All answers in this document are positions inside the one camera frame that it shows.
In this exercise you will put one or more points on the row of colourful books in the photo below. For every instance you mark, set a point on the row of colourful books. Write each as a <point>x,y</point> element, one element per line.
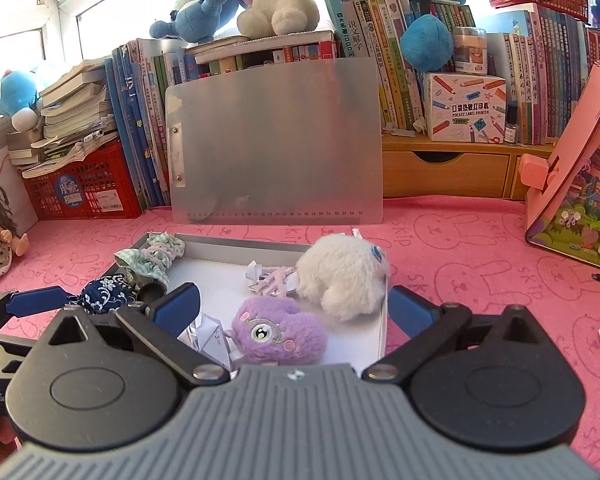
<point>545,75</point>

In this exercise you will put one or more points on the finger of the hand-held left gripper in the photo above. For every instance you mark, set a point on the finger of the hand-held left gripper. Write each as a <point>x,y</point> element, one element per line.
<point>40,301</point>
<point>5,352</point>

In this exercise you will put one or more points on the large white paper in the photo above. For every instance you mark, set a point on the large white paper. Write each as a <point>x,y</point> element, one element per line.
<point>210,335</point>

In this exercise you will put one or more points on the pink rabbit-print table mat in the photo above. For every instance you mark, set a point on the pink rabbit-print table mat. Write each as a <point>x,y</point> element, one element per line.
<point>480,270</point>

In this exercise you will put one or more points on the stack of worn books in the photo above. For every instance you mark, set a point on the stack of worn books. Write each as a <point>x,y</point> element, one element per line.
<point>75,110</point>

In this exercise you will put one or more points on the flat lying book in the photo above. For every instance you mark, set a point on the flat lying book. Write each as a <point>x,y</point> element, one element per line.
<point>265,40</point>

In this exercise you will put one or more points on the translucent plastic board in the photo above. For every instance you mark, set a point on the translucent plastic board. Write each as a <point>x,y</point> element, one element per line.
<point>280,145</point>

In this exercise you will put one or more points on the wooden drawer shelf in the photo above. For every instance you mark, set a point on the wooden drawer shelf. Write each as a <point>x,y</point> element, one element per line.
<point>445,170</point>

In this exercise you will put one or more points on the white cardboard box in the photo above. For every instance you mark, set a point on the white cardboard box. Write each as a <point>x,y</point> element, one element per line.
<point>215,275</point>

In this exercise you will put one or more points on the row of thin workbooks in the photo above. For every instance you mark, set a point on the row of thin workbooks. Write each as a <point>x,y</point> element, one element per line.
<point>140,125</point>

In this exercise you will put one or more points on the big blue plush toy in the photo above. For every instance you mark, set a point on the big blue plush toy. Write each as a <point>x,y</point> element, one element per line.
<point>425,42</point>

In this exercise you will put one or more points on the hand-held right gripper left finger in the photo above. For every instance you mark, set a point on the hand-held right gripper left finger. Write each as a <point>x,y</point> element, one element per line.
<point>177,305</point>

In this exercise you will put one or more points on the blue striped plush toy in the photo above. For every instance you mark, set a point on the blue striped plush toy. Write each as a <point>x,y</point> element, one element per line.
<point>195,10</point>

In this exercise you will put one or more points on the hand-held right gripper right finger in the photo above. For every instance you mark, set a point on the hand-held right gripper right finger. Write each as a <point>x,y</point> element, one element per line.
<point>410,305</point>

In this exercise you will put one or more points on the small glass bottle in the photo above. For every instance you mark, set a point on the small glass bottle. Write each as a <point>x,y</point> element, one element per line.
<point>511,127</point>

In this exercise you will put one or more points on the navy floral cloth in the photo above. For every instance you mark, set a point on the navy floral cloth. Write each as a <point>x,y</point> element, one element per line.
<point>110,295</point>

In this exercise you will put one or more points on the pink triangular toy house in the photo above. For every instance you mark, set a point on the pink triangular toy house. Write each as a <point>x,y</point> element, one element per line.
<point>580,185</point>

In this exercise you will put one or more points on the red plastic crate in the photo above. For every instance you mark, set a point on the red plastic crate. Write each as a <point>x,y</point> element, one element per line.
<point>90,185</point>

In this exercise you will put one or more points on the green floral cloth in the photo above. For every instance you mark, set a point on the green floral cloth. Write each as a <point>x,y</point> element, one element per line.
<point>150,260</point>

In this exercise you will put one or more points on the white box with colourful print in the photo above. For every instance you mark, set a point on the white box with colourful print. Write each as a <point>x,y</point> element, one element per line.
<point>465,107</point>

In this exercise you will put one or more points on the blue and white plush toy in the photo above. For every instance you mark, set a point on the blue and white plush toy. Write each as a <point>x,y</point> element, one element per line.
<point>15,97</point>

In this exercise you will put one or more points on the purple plush toy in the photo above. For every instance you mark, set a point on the purple plush toy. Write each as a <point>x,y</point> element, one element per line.
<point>280,335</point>

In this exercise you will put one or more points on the small white paper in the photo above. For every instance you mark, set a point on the small white paper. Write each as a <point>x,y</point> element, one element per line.
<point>254,274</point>

